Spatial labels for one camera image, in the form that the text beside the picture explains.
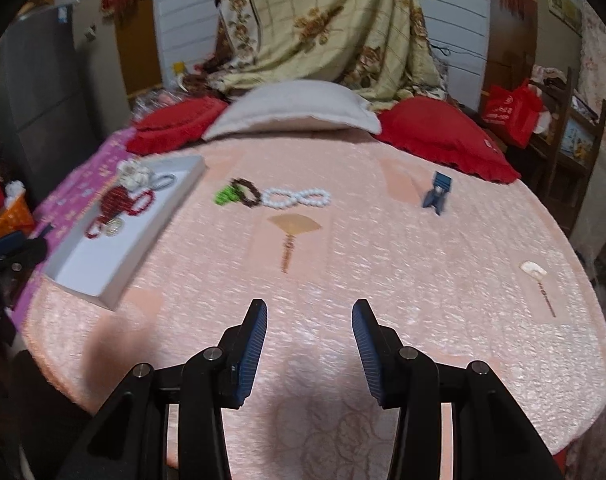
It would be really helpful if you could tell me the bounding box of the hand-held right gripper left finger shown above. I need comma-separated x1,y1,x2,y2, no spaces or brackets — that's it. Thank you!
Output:
55,298,269,480

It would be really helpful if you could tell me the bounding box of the blue hair claw clip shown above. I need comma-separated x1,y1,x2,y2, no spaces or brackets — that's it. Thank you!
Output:
421,171,455,216

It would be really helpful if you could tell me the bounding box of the framed wall picture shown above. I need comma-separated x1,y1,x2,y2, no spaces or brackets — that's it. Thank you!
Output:
547,0,582,36

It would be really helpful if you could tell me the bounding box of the wooden chair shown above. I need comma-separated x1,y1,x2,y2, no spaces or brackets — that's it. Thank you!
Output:
526,65,606,241

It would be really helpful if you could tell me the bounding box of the fan-shaped tassel hairpin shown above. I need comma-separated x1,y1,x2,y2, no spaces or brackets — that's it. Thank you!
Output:
267,214,323,275

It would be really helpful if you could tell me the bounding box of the red ruffled pillow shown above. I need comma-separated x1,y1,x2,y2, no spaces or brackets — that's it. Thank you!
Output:
373,96,521,184

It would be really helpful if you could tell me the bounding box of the dark red dotted scrunchie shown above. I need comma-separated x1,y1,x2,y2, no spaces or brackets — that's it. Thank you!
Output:
99,186,140,221

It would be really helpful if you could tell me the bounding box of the white shallow box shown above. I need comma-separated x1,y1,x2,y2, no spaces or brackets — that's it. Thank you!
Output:
43,155,206,311

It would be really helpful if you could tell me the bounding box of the red shopping bag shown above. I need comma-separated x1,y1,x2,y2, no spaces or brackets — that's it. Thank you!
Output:
480,79,545,148

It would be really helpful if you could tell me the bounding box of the white polka dot scrunchie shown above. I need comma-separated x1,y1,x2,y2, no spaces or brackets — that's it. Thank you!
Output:
115,159,156,191

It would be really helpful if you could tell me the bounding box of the wooden door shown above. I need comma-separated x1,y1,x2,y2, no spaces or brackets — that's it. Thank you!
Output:
483,0,539,101
114,0,164,98

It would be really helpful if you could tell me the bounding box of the pink floral curtain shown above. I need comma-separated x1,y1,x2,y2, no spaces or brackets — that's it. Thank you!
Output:
580,5,606,221

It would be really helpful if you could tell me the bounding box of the grey refrigerator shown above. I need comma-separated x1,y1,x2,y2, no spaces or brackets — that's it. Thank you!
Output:
0,4,101,206

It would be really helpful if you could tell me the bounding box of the brown bead bracelet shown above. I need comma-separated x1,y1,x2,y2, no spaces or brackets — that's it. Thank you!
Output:
231,177,261,208

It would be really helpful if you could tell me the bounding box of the white pearl bead strand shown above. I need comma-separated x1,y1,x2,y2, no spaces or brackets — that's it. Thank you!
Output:
260,187,332,209

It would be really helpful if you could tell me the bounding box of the red fringed pillow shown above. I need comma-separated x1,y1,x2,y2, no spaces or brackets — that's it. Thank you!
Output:
126,96,230,155

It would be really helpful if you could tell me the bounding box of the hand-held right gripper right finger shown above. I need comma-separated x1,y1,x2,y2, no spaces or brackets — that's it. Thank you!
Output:
351,299,559,480

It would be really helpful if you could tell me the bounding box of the purple patterned sheet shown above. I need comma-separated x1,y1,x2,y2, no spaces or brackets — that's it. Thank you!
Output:
10,127,138,311

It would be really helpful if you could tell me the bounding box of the pink folded cloth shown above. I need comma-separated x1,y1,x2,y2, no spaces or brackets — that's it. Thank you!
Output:
530,65,566,86

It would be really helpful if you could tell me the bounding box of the white pillow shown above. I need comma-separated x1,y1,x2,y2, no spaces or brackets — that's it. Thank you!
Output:
201,80,382,142

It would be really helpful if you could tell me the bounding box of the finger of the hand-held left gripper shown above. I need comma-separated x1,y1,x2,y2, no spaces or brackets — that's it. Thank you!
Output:
0,237,50,273
0,231,26,258

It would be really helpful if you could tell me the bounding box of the clear plastic wrapping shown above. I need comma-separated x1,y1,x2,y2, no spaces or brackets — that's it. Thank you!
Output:
133,90,181,123

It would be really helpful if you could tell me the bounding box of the colourful picture box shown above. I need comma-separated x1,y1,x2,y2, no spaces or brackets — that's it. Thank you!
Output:
558,120,596,161

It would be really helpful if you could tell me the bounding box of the pink quilted bedspread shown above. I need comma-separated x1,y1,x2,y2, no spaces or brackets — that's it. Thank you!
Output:
20,127,606,471

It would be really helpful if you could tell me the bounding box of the floral checked cloth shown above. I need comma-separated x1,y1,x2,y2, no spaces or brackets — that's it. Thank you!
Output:
200,0,451,111

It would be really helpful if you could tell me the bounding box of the white shell hairpin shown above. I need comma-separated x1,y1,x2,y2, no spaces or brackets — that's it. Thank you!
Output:
519,260,556,318

